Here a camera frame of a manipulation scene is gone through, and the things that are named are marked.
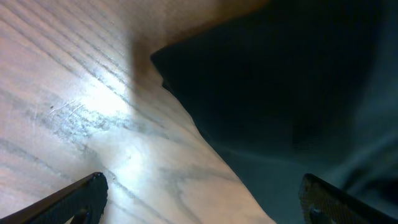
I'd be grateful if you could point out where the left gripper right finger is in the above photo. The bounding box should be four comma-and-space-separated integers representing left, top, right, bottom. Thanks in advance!
298, 174, 397, 224

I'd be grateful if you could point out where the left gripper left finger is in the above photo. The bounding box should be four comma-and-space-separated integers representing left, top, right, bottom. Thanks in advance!
1, 172, 108, 224

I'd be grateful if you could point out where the black t-shirt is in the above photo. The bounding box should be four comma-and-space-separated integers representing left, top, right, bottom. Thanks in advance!
151, 0, 397, 223

